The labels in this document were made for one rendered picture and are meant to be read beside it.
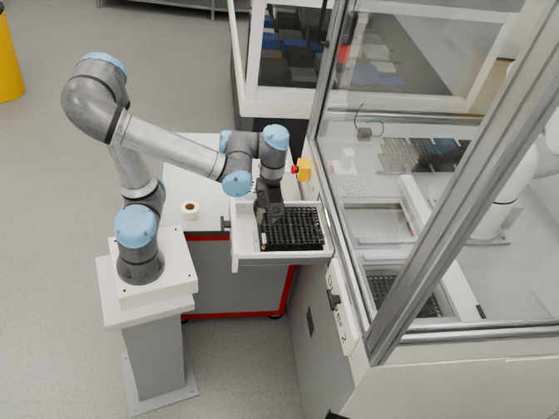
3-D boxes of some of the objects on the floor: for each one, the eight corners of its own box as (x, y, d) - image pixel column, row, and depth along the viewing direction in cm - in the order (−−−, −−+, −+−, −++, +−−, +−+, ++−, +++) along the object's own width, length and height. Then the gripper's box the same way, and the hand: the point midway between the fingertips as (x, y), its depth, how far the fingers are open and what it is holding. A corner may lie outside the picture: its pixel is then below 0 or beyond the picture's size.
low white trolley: (168, 331, 216) (157, 230, 162) (173, 236, 258) (165, 131, 204) (283, 326, 226) (308, 229, 172) (269, 235, 269) (287, 135, 215)
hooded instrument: (231, 226, 270) (258, -132, 144) (221, 75, 396) (230, -186, 270) (411, 224, 291) (571, -87, 165) (347, 81, 418) (410, -157, 292)
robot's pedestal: (130, 418, 186) (101, 330, 132) (120, 355, 204) (91, 255, 151) (199, 395, 196) (198, 305, 142) (183, 337, 215) (177, 238, 161)
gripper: (286, 161, 135) (279, 209, 150) (251, 162, 133) (247, 210, 148) (291, 179, 129) (283, 228, 144) (254, 180, 127) (249, 229, 142)
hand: (266, 223), depth 143 cm, fingers open, 3 cm apart
